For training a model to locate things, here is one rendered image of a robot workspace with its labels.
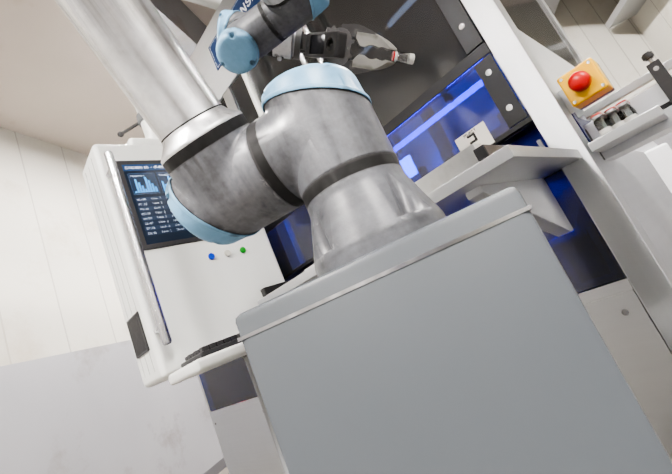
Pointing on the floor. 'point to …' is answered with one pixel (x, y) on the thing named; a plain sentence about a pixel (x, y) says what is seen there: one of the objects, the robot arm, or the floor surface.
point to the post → (626, 221)
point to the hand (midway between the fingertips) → (390, 55)
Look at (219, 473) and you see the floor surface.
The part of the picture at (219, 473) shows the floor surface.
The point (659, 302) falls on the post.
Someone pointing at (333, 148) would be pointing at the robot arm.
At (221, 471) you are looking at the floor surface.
